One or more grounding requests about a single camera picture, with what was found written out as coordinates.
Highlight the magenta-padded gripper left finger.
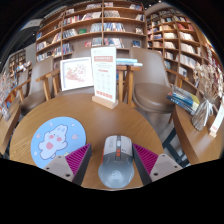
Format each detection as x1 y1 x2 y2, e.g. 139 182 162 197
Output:
42 143 93 187

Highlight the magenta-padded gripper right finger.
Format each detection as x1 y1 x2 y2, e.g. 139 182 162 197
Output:
132 143 184 186

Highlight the grey computer mouse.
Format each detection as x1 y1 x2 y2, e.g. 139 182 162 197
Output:
97 134 136 190

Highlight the round blue bunny mouse pad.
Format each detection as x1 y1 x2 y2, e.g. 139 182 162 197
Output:
30 116 87 169

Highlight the round wooden side table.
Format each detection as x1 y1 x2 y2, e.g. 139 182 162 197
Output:
172 103 224 166
0 101 22 156

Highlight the brown padded wooden armchair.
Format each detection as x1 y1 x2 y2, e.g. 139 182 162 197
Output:
49 47 141 103
129 46 183 116
9 56 54 116

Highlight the stack of books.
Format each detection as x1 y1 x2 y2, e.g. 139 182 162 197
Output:
166 85 201 116

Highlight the glass vase with dried flowers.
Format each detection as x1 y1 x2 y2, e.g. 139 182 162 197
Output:
191 43 224 132

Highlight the small white red sign stand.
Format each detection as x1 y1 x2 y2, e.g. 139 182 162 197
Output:
208 99 224 138

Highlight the white framed flower picture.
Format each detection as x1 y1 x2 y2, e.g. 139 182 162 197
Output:
59 56 95 92

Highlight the glass vase with pink flowers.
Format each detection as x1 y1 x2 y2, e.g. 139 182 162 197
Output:
0 71 14 122

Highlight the white sign with wooden base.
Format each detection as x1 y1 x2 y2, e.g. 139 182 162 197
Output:
90 46 119 110

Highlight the light blue book stack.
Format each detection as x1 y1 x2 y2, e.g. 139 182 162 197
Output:
115 58 144 68

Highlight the distant wooden bookshelf unit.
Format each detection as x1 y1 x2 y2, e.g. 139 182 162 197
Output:
8 49 34 79

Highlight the angled wooden bookshelf unit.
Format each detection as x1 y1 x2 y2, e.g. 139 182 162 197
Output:
145 7 224 101

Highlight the white hanging ceiling sign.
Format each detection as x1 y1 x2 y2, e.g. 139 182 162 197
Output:
21 18 44 31

